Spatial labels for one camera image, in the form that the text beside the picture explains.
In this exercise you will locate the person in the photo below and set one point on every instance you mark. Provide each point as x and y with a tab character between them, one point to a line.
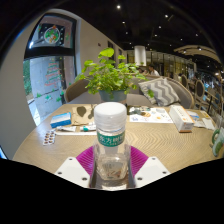
154	71

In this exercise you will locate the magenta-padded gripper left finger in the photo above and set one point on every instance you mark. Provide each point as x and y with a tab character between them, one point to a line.
71	170

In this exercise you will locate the grey white chevron cushion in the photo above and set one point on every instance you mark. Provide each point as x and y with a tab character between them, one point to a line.
161	90

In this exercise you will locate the ceiling spot lights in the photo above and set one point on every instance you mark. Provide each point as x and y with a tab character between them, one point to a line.
118	6

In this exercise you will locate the white ointment tube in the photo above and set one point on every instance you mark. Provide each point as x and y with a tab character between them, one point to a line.
71	128

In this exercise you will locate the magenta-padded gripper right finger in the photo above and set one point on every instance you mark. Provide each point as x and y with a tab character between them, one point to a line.
151	170

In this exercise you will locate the clear plastic water bottle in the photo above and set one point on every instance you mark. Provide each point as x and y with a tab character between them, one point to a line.
110	140

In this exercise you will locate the small white blue box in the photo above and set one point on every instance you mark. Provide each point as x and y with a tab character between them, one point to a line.
194	115

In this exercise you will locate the pill blister pack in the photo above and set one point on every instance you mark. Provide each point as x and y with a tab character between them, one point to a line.
49	137

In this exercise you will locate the dark framed cartoon poster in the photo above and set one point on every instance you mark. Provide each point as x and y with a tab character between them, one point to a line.
51	35

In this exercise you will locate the long white carton box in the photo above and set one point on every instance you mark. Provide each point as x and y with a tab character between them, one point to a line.
181	118

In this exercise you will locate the green potted plant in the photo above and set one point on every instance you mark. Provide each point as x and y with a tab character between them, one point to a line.
108	76

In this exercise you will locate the white round column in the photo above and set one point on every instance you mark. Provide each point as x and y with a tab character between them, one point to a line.
140	55

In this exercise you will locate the group of dining chairs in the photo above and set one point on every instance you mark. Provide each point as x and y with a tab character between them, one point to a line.
199	90

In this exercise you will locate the printed paper sheet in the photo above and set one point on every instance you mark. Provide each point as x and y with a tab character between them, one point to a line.
156	116

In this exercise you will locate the white paper sheet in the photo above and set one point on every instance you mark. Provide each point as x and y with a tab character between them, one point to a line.
208	124

